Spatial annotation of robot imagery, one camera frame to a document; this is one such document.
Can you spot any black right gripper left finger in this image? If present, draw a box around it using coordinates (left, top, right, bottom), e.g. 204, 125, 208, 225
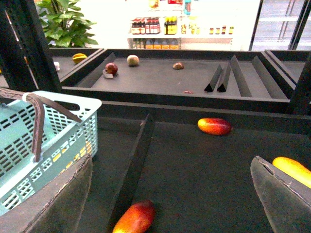
0, 155, 93, 233

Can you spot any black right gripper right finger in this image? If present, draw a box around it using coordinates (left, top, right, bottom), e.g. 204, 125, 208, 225
250, 156, 311, 233

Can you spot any yellow lemon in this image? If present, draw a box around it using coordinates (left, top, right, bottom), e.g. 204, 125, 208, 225
52, 141, 92, 170

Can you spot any light blue plastic basket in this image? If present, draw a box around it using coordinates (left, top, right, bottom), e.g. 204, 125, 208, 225
0, 91, 102, 214

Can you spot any brown basket handle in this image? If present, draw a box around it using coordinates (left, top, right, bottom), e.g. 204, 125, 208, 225
0, 87, 82, 163

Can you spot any yellow orange mango lower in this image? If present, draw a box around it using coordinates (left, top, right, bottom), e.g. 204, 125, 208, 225
272, 157, 311, 188

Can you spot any red yellow mango upper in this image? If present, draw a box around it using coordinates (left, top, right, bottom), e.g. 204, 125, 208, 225
112, 200, 156, 233

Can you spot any red orange mango far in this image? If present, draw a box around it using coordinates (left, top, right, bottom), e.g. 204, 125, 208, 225
197, 118, 233, 136

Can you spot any black tray divider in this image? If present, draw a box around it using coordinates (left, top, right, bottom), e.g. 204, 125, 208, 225
105, 114, 155, 233

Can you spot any black fruit tray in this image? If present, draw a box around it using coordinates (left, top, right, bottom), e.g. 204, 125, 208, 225
51, 49, 309, 113
78, 101, 311, 233

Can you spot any black long divider right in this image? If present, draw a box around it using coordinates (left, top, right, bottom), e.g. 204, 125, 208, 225
251, 56, 287, 99

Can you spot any black long divider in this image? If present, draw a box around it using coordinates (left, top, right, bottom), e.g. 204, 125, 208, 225
251, 56, 287, 99
230, 55, 252, 97

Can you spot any white zip tie left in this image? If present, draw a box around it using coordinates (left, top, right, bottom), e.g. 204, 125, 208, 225
22, 92, 36, 102

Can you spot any black rear fruit tray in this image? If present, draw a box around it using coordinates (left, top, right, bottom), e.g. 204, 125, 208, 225
51, 49, 309, 113

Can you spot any black long divider left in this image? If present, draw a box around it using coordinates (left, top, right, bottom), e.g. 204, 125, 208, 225
230, 55, 252, 97

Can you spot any black triangular divider right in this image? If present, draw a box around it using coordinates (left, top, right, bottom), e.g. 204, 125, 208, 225
217, 62, 231, 92

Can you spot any black triangular divider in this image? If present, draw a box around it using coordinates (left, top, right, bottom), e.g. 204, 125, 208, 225
204, 64, 223, 92
217, 62, 231, 92

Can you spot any black triangular divider left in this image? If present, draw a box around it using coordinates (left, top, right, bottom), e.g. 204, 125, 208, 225
204, 64, 223, 92

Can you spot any red pomegranate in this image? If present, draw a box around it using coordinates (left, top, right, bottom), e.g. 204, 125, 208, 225
104, 63, 118, 75

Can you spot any yellow starfruit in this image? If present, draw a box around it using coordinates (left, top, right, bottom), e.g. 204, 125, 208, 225
72, 53, 87, 64

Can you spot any pale green round fruit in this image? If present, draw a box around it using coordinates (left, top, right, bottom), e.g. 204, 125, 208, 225
127, 55, 139, 67

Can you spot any brown round fruit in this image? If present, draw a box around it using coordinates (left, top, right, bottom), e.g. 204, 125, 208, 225
173, 62, 184, 70

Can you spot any green potted plant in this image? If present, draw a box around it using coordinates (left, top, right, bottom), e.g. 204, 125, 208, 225
35, 0, 98, 48

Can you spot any white shelf with bottles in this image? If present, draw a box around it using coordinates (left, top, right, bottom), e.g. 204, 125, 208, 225
126, 0, 236, 50

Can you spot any black upright post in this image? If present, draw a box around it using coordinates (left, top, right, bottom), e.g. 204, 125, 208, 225
0, 0, 62, 93

